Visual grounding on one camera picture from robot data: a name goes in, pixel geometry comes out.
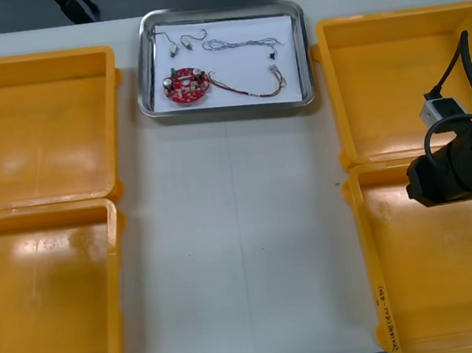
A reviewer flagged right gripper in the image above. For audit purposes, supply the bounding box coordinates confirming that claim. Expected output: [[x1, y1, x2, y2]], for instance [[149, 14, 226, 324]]
[[403, 142, 469, 210]]

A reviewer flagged red black green-yellow wire harness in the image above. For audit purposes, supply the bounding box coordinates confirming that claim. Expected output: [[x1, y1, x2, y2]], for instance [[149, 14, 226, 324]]
[[204, 63, 292, 105]]

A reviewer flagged blue-white wire harness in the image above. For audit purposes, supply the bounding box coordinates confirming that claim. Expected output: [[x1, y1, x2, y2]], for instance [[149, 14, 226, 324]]
[[201, 30, 288, 69]]

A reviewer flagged steel tray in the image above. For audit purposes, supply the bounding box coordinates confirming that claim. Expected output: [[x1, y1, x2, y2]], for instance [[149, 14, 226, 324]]
[[128, 0, 319, 125]]

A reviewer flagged round red circuit board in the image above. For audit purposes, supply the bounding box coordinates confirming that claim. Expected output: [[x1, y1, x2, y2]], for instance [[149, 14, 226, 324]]
[[159, 63, 214, 109]]

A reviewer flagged small metal solenoid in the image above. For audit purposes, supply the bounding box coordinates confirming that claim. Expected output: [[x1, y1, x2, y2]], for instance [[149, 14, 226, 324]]
[[150, 28, 181, 61], [178, 27, 210, 53]]

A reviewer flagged yellow-orange plastic bin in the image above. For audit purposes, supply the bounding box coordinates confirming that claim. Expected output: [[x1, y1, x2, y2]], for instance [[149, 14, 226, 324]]
[[314, 0, 472, 171], [340, 152, 472, 353], [0, 42, 136, 212], [0, 196, 142, 353]]

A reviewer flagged white paper sheet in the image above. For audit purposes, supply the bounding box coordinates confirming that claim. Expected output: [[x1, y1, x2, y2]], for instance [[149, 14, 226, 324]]
[[144, 7, 306, 120]]

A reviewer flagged black chair base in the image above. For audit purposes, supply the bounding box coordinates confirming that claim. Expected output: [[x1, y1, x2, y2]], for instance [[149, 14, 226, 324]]
[[48, 0, 101, 28]]

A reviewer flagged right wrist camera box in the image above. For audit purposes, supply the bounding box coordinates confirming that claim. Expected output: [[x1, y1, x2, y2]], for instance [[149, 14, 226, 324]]
[[415, 89, 469, 128]]

